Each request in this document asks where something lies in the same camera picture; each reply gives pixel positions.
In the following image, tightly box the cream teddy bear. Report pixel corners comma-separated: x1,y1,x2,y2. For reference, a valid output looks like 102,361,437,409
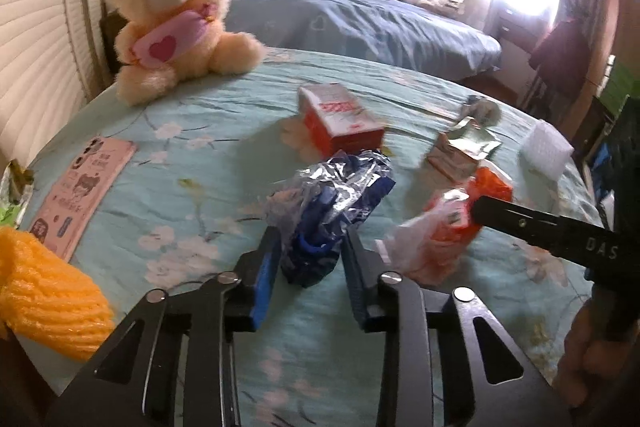
107,0,266,106

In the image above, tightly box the orange white plastic bag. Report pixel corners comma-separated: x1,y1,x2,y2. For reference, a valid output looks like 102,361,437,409
385,167,513,285

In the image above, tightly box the bed with blue sheet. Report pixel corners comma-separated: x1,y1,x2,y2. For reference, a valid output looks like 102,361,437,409
215,0,502,82

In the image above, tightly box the floral teal blanket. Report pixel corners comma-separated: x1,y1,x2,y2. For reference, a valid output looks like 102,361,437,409
20,48,608,427

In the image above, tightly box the white tissue pack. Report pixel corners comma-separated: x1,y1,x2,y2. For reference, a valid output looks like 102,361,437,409
520,119,575,180

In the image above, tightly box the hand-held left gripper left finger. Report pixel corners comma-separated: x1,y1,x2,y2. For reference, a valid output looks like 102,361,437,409
55,226,283,427

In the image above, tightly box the wooden window desk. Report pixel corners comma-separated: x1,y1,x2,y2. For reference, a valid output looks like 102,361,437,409
500,4,531,38

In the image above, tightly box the wooden nightstand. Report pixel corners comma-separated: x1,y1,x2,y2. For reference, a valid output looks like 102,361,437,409
100,12,131,75

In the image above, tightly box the red white carton box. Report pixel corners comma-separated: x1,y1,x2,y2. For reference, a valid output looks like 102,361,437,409
298,84,385,156

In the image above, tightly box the pink printed booklet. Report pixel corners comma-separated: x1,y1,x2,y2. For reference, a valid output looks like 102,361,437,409
29,137,137,263

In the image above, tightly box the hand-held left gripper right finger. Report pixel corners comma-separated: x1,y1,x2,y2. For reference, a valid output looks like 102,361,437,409
342,224,571,427

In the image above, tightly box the blue foil wrapper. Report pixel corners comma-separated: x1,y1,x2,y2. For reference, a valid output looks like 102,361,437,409
267,149,396,288

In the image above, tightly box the grey wrapper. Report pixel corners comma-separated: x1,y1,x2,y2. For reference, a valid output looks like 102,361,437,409
462,96,501,128

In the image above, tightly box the stack of green boxes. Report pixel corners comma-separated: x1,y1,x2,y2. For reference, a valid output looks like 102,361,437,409
600,57,640,108

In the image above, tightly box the white slatted wardrobe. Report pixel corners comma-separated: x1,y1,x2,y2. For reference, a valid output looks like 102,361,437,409
0,0,108,168

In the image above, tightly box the dark red coat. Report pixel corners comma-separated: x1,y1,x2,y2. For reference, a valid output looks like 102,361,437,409
529,19,591,100

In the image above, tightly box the person's right hand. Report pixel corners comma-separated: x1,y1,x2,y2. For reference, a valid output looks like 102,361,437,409
554,304,618,410

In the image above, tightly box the orange foam net sleeve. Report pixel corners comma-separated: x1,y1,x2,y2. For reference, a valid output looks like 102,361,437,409
0,226,116,363

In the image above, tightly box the green foil wrapper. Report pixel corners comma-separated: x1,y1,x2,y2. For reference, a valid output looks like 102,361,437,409
0,162,33,228

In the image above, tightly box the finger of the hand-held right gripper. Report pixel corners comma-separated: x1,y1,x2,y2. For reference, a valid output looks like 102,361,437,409
472,196,622,267

